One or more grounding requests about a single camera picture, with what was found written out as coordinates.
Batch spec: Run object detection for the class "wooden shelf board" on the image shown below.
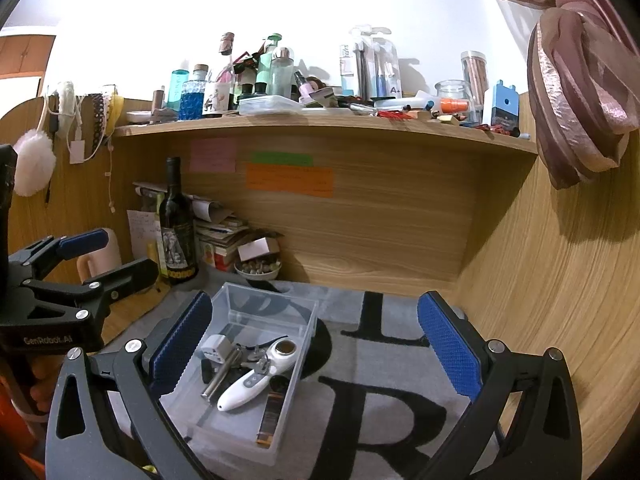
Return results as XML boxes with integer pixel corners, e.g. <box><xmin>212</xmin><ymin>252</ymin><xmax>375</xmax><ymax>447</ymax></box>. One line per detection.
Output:
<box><xmin>112</xmin><ymin>109</ymin><xmax>540</xmax><ymax>156</ymax></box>

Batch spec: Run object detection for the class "pink metallic tube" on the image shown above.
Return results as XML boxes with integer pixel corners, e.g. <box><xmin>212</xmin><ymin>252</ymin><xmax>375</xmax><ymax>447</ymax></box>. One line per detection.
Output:
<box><xmin>218</xmin><ymin>32</ymin><xmax>237</xmax><ymax>83</ymax></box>

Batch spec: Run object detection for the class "pink sticky note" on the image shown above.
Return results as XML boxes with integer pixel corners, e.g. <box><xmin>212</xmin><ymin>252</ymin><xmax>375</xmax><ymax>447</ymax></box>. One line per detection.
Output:
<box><xmin>189</xmin><ymin>137</ymin><xmax>237</xmax><ymax>173</ymax></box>

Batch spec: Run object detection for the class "teal bottle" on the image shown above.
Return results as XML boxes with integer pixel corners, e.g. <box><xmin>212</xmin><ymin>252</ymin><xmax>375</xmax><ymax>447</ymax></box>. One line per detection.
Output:
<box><xmin>169</xmin><ymin>69</ymin><xmax>193</xmax><ymax>111</ymax></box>

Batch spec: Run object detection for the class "grey lettered mat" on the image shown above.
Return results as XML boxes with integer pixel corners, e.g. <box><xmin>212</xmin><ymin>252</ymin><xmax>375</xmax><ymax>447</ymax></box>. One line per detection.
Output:
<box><xmin>107</xmin><ymin>277</ymin><xmax>501</xmax><ymax>480</ymax></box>

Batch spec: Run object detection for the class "flat clear plastic container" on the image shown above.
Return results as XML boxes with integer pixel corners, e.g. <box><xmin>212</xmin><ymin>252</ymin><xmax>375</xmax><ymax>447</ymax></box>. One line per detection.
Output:
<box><xmin>237</xmin><ymin>94</ymin><xmax>303</xmax><ymax>116</ymax></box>

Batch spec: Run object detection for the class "clear plastic storage box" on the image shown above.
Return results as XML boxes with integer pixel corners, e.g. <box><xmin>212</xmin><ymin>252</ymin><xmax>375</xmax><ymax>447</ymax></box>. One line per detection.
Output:
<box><xmin>159</xmin><ymin>282</ymin><xmax>321</xmax><ymax>463</ymax></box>

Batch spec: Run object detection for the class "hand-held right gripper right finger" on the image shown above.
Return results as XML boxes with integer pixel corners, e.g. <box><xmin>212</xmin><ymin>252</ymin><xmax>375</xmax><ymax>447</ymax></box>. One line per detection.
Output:
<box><xmin>417</xmin><ymin>290</ymin><xmax>583</xmax><ymax>480</ymax></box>

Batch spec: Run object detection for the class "person's left hand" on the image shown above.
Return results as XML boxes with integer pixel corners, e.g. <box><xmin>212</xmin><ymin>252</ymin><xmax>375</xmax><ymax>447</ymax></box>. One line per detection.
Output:
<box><xmin>25</xmin><ymin>356</ymin><xmax>69</xmax><ymax>411</ymax></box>

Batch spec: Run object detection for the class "small spray bottle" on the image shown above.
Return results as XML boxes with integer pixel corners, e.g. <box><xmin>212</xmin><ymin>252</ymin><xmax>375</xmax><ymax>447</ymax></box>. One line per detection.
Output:
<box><xmin>294</xmin><ymin>71</ymin><xmax>313</xmax><ymax>106</ymax></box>

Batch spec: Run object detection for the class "handwritten paper note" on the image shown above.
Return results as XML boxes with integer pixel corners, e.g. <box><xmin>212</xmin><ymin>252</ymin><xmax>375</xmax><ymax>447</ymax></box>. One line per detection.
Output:
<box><xmin>126</xmin><ymin>209</ymin><xmax>161</xmax><ymax>263</ymax></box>

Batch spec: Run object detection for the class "beige plastic jug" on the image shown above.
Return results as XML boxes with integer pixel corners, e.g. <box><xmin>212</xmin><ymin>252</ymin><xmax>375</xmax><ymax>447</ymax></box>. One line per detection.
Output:
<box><xmin>77</xmin><ymin>227</ymin><xmax>122</xmax><ymax>281</ymax></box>

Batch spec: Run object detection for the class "dark wine bottle elephant label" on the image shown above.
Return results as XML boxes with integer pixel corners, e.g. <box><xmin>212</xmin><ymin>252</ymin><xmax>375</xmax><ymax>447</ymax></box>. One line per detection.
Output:
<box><xmin>156</xmin><ymin>156</ymin><xmax>200</xmax><ymax>286</ymax></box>

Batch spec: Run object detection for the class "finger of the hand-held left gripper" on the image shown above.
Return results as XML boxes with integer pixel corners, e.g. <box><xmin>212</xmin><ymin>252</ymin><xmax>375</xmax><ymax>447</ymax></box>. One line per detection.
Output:
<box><xmin>10</xmin><ymin>227</ymin><xmax>110</xmax><ymax>282</ymax></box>
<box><xmin>22</xmin><ymin>257</ymin><xmax>160</xmax><ymax>322</ymax></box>

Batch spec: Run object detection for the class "stack of papers and booklets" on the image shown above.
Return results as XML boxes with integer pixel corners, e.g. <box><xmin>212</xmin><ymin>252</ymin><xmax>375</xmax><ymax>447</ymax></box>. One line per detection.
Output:
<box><xmin>192</xmin><ymin>195</ymin><xmax>251</xmax><ymax>271</ymax></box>

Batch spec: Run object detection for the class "blue box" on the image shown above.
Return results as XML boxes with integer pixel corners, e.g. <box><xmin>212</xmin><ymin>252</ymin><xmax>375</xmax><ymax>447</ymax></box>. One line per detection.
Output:
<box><xmin>490</xmin><ymin>80</ymin><xmax>522</xmax><ymax>136</ymax></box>

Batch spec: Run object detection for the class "clear bottle silver cap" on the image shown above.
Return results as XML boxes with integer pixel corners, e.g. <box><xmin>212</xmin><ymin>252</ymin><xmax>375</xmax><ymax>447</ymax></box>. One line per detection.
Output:
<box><xmin>269</xmin><ymin>46</ymin><xmax>296</xmax><ymax>101</ymax></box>

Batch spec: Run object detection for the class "green sticky note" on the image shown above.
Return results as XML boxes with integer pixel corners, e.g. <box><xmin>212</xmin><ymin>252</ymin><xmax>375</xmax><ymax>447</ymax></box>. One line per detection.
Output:
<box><xmin>251</xmin><ymin>151</ymin><xmax>315</xmax><ymax>167</ymax></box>

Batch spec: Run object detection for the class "glass jar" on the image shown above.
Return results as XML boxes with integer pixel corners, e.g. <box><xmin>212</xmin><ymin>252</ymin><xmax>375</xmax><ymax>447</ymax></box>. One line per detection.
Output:
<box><xmin>434</xmin><ymin>80</ymin><xmax>473</xmax><ymax>113</ymax></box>

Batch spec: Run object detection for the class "white handheld massager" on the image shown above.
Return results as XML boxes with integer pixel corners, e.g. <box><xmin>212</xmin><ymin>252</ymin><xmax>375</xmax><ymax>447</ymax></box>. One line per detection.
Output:
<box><xmin>216</xmin><ymin>337</ymin><xmax>302</xmax><ymax>412</ymax></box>

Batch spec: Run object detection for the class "black lace band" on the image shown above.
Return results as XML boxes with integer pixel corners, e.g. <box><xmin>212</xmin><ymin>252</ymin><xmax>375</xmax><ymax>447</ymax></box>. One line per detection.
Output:
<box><xmin>90</xmin><ymin>92</ymin><xmax>108</xmax><ymax>161</ymax></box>

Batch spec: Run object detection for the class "yellow cloth item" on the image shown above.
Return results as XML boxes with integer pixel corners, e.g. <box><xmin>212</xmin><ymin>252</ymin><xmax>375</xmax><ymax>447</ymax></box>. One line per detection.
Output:
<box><xmin>107</xmin><ymin>87</ymin><xmax>126</xmax><ymax>126</ymax></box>

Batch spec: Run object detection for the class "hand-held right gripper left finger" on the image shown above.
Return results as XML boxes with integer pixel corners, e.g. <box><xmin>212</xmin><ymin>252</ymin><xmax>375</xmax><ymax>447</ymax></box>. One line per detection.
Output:
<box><xmin>44</xmin><ymin>291</ymin><xmax>216</xmax><ymax>480</ymax></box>

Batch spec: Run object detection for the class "pink curtain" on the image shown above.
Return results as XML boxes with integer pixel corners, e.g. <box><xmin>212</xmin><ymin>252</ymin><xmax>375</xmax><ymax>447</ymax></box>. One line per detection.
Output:
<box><xmin>452</xmin><ymin>0</ymin><xmax>640</xmax><ymax>191</ymax></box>

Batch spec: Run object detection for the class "white bowl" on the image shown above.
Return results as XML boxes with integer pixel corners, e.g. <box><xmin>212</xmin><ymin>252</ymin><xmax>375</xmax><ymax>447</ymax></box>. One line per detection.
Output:
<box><xmin>234</xmin><ymin>259</ymin><xmax>283</xmax><ymax>282</ymax></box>

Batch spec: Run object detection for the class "clear cylinder of sticks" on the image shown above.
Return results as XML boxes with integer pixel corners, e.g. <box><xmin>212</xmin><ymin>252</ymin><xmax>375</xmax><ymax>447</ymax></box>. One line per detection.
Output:
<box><xmin>460</xmin><ymin>51</ymin><xmax>490</xmax><ymax>126</ymax></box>

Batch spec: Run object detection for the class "blue textured bottle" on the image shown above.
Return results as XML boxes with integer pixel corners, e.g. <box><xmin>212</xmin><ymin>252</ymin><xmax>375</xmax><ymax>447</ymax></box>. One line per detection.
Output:
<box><xmin>180</xmin><ymin>64</ymin><xmax>210</xmax><ymax>121</ymax></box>

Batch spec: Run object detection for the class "silver metal tube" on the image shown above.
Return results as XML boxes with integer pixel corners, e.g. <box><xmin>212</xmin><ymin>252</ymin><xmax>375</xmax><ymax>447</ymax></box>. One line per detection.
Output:
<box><xmin>201</xmin><ymin>347</ymin><xmax>243</xmax><ymax>402</ymax></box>

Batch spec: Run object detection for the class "orange sticky note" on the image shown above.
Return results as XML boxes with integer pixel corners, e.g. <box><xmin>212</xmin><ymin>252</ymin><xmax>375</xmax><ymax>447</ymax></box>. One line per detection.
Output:
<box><xmin>245</xmin><ymin>165</ymin><xmax>335</xmax><ymax>198</ymax></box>

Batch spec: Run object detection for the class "person's left forearm orange sleeve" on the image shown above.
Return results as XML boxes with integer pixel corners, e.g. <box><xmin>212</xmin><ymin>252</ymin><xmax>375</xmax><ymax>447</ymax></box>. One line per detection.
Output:
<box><xmin>0</xmin><ymin>360</ymin><xmax>41</xmax><ymax>466</ymax></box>

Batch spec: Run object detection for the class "green pump bottle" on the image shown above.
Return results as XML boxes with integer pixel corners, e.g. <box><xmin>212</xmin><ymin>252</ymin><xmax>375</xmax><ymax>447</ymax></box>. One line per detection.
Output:
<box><xmin>257</xmin><ymin>33</ymin><xmax>283</xmax><ymax>96</ymax></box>

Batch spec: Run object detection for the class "white plug adapter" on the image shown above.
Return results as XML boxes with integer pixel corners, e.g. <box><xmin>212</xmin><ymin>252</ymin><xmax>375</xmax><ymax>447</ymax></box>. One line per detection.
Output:
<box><xmin>200</xmin><ymin>334</ymin><xmax>236</xmax><ymax>361</ymax></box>

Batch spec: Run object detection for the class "white fluffy puff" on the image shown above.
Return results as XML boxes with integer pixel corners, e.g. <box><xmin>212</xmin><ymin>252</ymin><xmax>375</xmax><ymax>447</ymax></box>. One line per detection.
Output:
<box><xmin>12</xmin><ymin>129</ymin><xmax>57</xmax><ymax>197</ymax></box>

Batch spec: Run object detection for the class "bunch of keys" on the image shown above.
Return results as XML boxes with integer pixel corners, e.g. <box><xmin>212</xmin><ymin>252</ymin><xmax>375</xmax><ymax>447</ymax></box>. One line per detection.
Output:
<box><xmin>239</xmin><ymin>342</ymin><xmax>271</xmax><ymax>376</ymax></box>

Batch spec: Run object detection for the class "white charger cable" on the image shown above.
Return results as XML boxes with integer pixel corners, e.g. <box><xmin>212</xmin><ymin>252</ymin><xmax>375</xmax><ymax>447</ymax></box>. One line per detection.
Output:
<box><xmin>45</xmin><ymin>80</ymin><xmax>116</xmax><ymax>166</ymax></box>

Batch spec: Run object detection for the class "toothbrush blister pack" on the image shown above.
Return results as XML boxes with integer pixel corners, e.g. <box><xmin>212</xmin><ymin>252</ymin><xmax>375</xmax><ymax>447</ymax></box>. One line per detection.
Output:
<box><xmin>340</xmin><ymin>25</ymin><xmax>401</xmax><ymax>101</ymax></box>

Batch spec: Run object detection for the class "white paper card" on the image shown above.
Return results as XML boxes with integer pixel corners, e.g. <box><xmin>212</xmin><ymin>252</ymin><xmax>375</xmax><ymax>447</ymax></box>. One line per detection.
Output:
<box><xmin>237</xmin><ymin>237</ymin><xmax>281</xmax><ymax>263</ymax></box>

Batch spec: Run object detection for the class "white printed mug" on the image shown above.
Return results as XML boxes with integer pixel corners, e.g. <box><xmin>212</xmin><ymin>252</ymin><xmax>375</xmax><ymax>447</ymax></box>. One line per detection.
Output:
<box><xmin>202</xmin><ymin>81</ymin><xmax>233</xmax><ymax>116</ymax></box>

